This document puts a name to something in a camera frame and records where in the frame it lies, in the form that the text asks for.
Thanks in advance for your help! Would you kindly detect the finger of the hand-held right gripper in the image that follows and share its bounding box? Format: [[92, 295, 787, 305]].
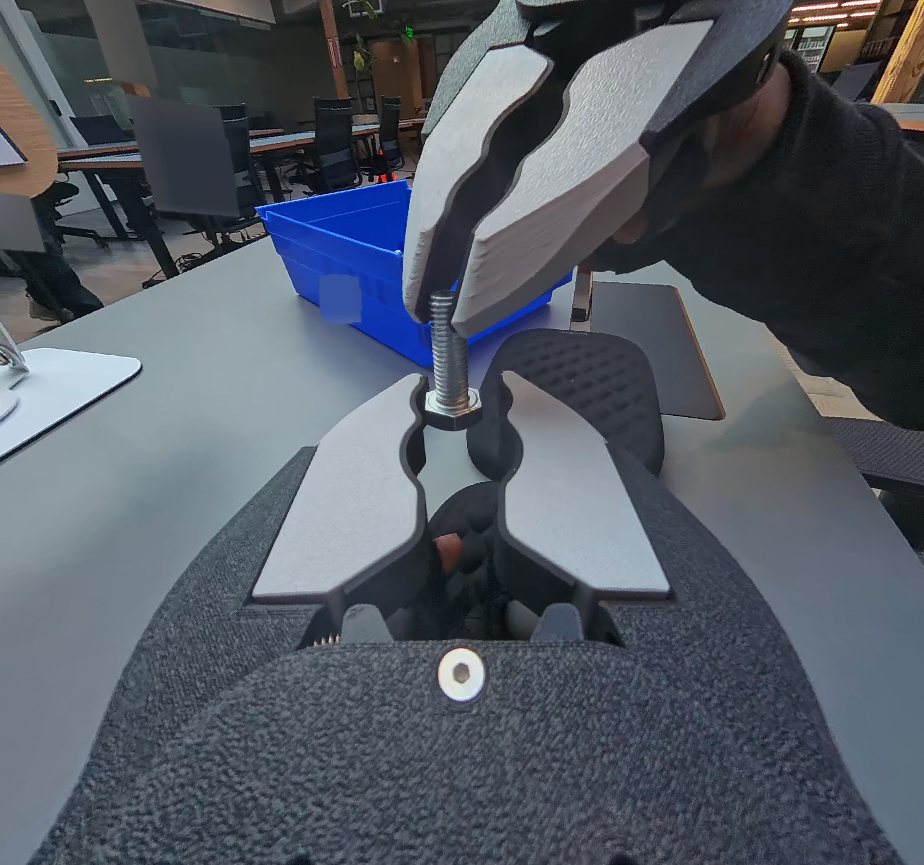
[[402, 45, 557, 324], [449, 17, 717, 341]]

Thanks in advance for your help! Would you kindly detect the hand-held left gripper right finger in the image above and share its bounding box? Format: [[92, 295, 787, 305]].
[[494, 370, 672, 602]]

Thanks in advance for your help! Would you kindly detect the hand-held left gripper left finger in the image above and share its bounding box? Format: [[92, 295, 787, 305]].
[[251, 373, 430, 605]]

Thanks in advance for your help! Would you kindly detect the silver hex nut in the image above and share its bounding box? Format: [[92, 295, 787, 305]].
[[421, 387, 483, 433]]

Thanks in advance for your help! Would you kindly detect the blue plastic bin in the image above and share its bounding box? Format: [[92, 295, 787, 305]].
[[256, 179, 578, 369]]

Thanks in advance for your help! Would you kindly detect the silver hex bolt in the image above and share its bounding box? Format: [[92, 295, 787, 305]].
[[430, 290, 470, 407]]

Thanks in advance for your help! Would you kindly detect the person's right forearm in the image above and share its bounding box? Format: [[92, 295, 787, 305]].
[[628, 49, 924, 433]]

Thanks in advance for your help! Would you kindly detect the person's right hand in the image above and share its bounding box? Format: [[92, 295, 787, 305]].
[[577, 60, 795, 274]]

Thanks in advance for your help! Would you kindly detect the black office chair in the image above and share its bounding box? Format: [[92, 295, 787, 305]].
[[377, 96, 404, 176], [217, 103, 270, 219], [830, 416, 924, 555], [312, 96, 363, 194]]

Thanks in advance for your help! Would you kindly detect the green potted plant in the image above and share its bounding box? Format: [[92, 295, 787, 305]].
[[346, 0, 416, 86]]

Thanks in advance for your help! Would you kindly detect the wood-edged grey table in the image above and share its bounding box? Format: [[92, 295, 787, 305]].
[[58, 125, 427, 281]]

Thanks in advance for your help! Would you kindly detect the wooden pillar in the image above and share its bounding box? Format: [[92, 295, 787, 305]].
[[870, 0, 924, 104]]

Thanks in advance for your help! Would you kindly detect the white monitor stand base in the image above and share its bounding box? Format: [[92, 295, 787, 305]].
[[0, 323, 143, 463]]

